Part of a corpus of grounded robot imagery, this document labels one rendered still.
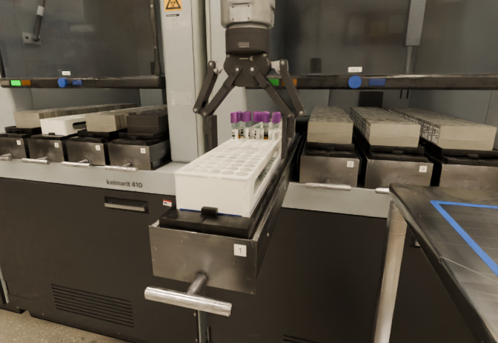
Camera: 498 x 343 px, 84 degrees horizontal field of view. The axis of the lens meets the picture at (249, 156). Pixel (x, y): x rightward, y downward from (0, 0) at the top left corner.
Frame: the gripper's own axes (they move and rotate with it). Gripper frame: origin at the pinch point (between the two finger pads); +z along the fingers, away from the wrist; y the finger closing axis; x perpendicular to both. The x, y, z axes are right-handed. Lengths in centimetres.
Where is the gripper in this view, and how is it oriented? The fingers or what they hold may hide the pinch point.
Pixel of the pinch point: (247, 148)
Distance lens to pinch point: 51.4
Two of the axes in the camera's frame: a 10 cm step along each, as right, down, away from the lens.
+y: 9.7, 0.6, -2.4
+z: 0.0, 9.7, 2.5
